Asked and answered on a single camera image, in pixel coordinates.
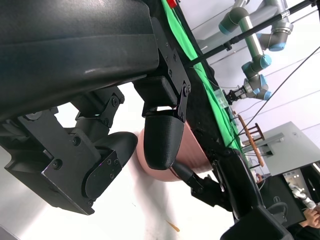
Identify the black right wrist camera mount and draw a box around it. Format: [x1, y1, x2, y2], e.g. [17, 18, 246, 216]
[219, 207, 295, 240]

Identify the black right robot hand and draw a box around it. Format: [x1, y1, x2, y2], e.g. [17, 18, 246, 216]
[172, 148, 265, 221]

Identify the green cloth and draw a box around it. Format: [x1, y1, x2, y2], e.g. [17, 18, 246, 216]
[161, 0, 245, 151]

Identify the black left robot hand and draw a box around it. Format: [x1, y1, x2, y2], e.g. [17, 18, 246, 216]
[0, 0, 192, 216]

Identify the wooden rack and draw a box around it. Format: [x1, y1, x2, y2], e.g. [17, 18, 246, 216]
[236, 113, 266, 168]

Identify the bare person hand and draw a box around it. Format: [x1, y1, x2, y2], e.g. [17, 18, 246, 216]
[303, 208, 320, 227]

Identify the black metal pole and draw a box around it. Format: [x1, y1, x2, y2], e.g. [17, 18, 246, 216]
[188, 0, 320, 68]

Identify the small wooden sliver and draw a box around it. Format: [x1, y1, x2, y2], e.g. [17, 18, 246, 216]
[164, 219, 181, 232]

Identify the pink plastic bowl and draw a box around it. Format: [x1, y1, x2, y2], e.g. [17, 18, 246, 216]
[136, 128, 183, 183]
[178, 122, 215, 176]

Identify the grey metal cabinet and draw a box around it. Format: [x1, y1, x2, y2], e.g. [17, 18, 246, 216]
[243, 121, 320, 177]

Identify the small clear plastic box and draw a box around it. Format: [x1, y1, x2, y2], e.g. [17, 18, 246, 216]
[214, 89, 227, 109]

